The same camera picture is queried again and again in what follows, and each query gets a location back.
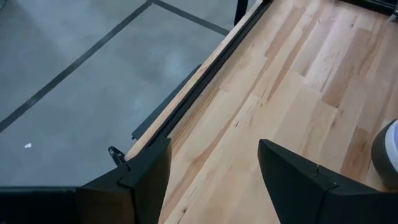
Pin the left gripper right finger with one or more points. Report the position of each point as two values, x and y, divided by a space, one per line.
295 186

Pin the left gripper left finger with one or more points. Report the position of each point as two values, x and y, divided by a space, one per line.
140 186

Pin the dark grey bowl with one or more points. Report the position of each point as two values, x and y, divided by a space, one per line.
377 155

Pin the white bowl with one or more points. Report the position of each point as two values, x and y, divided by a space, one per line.
392 146

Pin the white scrap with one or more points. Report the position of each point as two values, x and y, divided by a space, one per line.
28 145

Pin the long black floor tape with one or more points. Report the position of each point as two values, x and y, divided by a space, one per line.
74 63

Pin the short black floor tape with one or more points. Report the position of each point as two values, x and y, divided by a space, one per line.
192 18

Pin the black frame bracket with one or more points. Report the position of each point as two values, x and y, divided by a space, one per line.
242 11
116 155

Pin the black aluminium table frame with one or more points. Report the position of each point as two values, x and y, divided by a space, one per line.
199 85

